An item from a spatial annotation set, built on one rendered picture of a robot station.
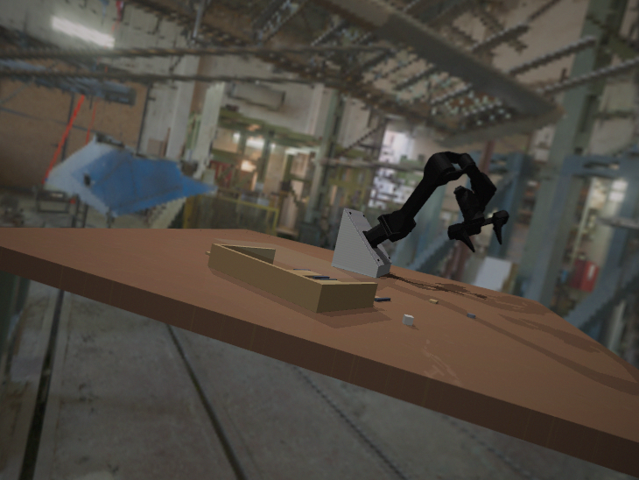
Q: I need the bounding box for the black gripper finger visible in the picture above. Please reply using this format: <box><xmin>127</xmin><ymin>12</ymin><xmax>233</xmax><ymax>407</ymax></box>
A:
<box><xmin>493</xmin><ymin>219</ymin><xmax>504</xmax><ymax>245</ymax></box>
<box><xmin>455</xmin><ymin>229</ymin><xmax>474</xmax><ymax>252</ymax></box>

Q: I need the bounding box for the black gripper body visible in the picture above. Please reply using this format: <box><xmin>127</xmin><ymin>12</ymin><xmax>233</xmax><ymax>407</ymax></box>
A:
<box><xmin>447</xmin><ymin>202</ymin><xmax>509</xmax><ymax>240</ymax></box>

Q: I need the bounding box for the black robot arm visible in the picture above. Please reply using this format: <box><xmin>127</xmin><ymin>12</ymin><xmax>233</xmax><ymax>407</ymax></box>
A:
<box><xmin>363</xmin><ymin>152</ymin><xmax>496</xmax><ymax>248</ymax></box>

